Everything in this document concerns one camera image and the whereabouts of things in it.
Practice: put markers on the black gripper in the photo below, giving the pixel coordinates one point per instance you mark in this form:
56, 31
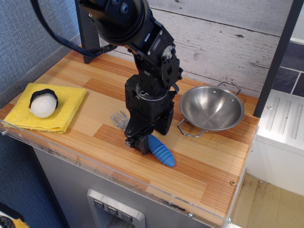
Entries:
146, 115

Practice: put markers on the blue handled metal fork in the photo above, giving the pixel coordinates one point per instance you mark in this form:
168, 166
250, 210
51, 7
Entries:
156, 147

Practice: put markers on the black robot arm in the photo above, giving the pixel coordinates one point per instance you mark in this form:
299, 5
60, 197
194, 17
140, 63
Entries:
149, 94

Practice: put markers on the silver dispenser button panel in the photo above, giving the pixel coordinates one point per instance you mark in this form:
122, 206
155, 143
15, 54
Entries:
111, 213

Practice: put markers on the clear acrylic table guard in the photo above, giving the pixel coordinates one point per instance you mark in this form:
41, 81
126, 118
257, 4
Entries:
203, 183

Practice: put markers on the white and black plush ball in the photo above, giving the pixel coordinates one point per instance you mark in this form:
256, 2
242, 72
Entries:
43, 103

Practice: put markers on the yellow folded cloth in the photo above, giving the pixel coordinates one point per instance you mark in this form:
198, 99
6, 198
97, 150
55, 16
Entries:
69, 100

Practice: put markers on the white ribbed cabinet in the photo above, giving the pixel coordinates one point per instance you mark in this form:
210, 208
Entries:
277, 154

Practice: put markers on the yellow object at corner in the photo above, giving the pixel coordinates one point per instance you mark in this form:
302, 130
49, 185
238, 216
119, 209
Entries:
7, 222

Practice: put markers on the stainless steel bowl with handles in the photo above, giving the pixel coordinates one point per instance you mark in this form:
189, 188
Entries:
212, 108

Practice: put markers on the dark left vertical post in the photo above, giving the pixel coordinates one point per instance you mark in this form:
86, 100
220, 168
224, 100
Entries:
88, 34

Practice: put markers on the dark vertical post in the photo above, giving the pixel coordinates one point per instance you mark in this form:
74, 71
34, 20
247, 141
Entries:
279, 54
88, 34

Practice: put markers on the dark right vertical post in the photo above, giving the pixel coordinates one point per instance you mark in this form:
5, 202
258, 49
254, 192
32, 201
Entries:
279, 54

